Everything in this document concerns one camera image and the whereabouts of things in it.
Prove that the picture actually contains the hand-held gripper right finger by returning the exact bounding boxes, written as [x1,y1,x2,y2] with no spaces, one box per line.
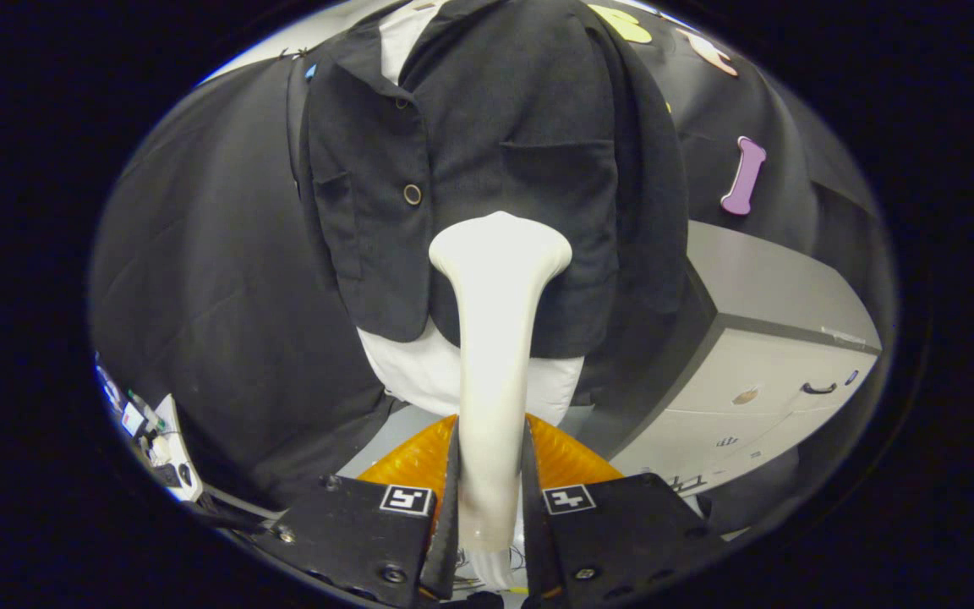
[523,414,725,606]

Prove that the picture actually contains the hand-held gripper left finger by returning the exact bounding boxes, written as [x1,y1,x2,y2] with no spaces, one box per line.
[252,414,461,608]

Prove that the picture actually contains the white garment steamer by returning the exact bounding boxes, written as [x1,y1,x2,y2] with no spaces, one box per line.
[430,211,573,591]

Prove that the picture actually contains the black blazer jacket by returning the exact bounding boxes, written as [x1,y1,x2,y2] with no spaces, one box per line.
[288,0,691,360]

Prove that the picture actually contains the grey cabinet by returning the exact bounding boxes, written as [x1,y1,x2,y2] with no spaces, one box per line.
[610,220,884,502]

